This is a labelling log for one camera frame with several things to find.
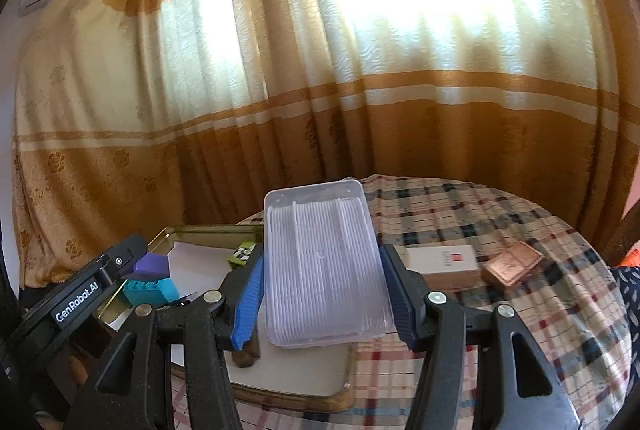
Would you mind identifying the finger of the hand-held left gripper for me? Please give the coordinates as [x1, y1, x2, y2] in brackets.
[102, 234, 148, 292]

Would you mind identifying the clear plastic lid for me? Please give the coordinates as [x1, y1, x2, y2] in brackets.
[264, 178, 393, 350]

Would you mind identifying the purple building block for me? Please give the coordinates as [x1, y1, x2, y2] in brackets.
[134, 254, 171, 280]

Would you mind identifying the cream and orange curtain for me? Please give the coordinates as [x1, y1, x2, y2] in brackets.
[10, 0, 628, 286]

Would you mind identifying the teal building block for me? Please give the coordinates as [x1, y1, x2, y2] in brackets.
[122, 277, 179, 309]

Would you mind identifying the small green yellow packet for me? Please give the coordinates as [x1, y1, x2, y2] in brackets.
[227, 241, 259, 270]

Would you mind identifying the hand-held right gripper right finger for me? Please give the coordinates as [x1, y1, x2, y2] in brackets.
[379, 244, 581, 430]

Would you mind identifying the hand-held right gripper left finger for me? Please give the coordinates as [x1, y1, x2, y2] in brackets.
[72, 255, 266, 430]

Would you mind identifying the copper-coloured flat box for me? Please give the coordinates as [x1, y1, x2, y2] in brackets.
[481, 241, 545, 295]

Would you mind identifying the white box with red label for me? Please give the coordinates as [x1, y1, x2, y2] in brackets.
[404, 244, 479, 290]

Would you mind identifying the dark dotted clothing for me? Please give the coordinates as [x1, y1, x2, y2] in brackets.
[612, 262, 640, 342]

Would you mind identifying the gold metal tin tray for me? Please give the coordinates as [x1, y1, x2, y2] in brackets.
[97, 224, 356, 413]

